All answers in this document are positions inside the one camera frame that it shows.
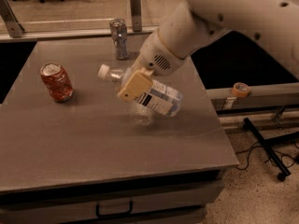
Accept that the grey table drawer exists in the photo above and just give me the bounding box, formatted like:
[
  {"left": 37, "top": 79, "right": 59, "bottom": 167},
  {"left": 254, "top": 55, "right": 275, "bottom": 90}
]
[{"left": 0, "top": 179, "right": 224, "bottom": 224}]

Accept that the metal rail bracket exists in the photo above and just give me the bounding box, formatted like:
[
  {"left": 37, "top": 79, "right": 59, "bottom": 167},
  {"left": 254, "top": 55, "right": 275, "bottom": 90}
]
[
  {"left": 130, "top": 0, "right": 142, "bottom": 32},
  {"left": 0, "top": 0, "right": 24, "bottom": 38}
]

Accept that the black stand leg with caster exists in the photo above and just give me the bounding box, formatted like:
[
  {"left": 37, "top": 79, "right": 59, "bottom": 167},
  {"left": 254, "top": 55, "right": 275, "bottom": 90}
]
[{"left": 243, "top": 118, "right": 299, "bottom": 182}]

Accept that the left metal rail bracket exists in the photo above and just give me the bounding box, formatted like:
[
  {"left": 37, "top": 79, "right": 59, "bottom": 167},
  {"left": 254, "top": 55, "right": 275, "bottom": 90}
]
[{"left": 0, "top": 0, "right": 24, "bottom": 38}]

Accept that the tall silver drink can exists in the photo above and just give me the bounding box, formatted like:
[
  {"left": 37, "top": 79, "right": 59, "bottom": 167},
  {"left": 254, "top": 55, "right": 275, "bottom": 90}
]
[{"left": 109, "top": 19, "right": 129, "bottom": 60}]

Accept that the red dented soda can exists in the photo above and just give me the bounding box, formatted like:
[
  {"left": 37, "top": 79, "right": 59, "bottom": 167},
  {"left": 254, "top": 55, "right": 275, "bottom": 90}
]
[{"left": 40, "top": 63, "right": 73, "bottom": 103}]

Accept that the grey metal ledge beam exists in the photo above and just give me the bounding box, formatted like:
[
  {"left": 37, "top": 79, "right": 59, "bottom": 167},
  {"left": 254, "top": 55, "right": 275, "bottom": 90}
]
[{"left": 206, "top": 83, "right": 299, "bottom": 111}]

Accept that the roll of tan tape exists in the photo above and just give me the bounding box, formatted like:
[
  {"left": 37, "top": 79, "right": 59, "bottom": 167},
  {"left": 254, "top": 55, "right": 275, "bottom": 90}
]
[{"left": 232, "top": 82, "right": 250, "bottom": 98}]

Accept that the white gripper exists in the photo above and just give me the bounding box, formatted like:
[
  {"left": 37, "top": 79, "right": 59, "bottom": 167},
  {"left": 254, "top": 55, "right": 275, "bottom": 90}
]
[{"left": 117, "top": 29, "right": 186, "bottom": 102}]

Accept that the black drawer handle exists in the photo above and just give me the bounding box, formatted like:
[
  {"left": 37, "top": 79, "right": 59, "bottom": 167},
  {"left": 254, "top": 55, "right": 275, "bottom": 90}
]
[{"left": 95, "top": 201, "right": 134, "bottom": 219}]

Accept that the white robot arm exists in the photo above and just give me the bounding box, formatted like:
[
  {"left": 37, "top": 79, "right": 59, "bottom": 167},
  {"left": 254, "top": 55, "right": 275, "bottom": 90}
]
[{"left": 117, "top": 0, "right": 299, "bottom": 101}]

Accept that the middle metal rail bracket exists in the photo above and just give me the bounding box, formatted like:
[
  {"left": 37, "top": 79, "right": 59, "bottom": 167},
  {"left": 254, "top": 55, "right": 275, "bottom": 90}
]
[{"left": 130, "top": 0, "right": 142, "bottom": 32}]

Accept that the clear blue-labelled plastic bottle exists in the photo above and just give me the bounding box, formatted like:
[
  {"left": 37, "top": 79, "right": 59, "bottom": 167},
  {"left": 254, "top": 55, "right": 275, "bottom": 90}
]
[{"left": 97, "top": 64, "right": 182, "bottom": 117}]

